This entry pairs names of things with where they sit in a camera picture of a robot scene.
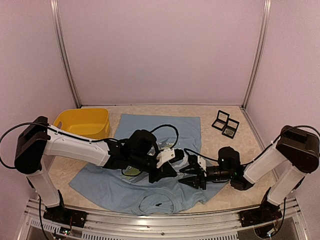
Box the black display box right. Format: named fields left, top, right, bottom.
left=222, top=118, right=240, bottom=139

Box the aluminium frame post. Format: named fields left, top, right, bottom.
left=49, top=0, right=82, bottom=109
left=241, top=0, right=272, bottom=112

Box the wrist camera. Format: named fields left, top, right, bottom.
left=156, top=148, right=185, bottom=169
left=188, top=155, right=207, bottom=172

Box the front aluminium rail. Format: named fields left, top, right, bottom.
left=17, top=198, right=310, bottom=240

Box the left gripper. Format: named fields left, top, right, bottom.
left=130, top=153, right=178, bottom=184

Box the black display box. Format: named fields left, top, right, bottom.
left=211, top=110, right=230, bottom=131
left=222, top=118, right=240, bottom=139

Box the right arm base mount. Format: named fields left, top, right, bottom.
left=239, top=208, right=283, bottom=228

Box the black display box left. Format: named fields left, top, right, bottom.
left=211, top=110, right=230, bottom=131

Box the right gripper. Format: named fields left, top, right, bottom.
left=178, top=164, right=233, bottom=190

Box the silver round brooch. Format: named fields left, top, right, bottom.
left=224, top=128, right=234, bottom=136

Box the right aluminium frame post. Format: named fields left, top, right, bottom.
left=241, top=0, right=272, bottom=112

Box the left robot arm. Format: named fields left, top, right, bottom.
left=14, top=116, right=184, bottom=223

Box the light blue printed t-shirt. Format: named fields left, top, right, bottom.
left=69, top=113, right=225, bottom=215

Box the left aluminium frame post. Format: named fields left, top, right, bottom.
left=49, top=0, right=82, bottom=109

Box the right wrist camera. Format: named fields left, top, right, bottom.
left=188, top=155, right=207, bottom=172

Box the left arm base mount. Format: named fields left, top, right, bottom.
left=43, top=208, right=88, bottom=228

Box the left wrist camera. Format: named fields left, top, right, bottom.
left=156, top=148, right=185, bottom=169

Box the yellow plastic basket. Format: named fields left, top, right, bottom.
left=53, top=108, right=110, bottom=140

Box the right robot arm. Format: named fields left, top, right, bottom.
left=179, top=125, right=320, bottom=227

